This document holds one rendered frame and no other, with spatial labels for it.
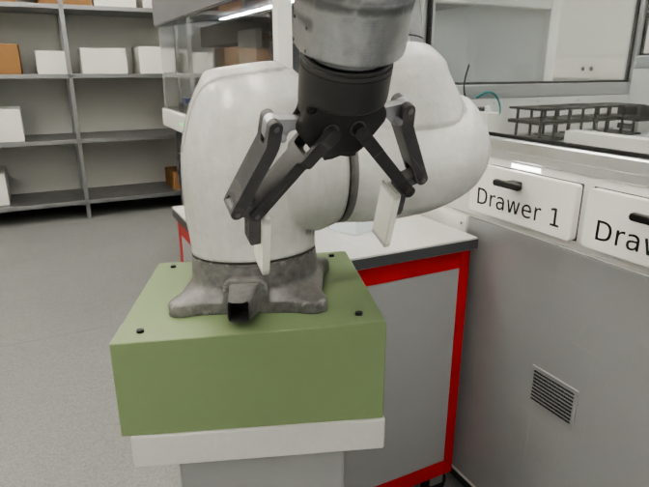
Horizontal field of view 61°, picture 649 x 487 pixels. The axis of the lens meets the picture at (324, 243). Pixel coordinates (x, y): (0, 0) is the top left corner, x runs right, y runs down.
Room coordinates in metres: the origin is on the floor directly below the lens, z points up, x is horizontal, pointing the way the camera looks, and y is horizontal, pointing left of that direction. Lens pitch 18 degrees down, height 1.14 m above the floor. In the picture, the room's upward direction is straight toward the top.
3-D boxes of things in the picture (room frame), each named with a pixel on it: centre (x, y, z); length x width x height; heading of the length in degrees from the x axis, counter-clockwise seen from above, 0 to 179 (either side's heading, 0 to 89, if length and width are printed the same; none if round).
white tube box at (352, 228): (1.30, -0.08, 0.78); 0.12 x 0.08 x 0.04; 139
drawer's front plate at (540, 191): (1.14, -0.41, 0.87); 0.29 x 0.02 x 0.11; 27
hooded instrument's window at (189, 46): (2.82, 0.05, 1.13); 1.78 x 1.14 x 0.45; 27
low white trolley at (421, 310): (1.37, 0.04, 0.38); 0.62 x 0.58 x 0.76; 27
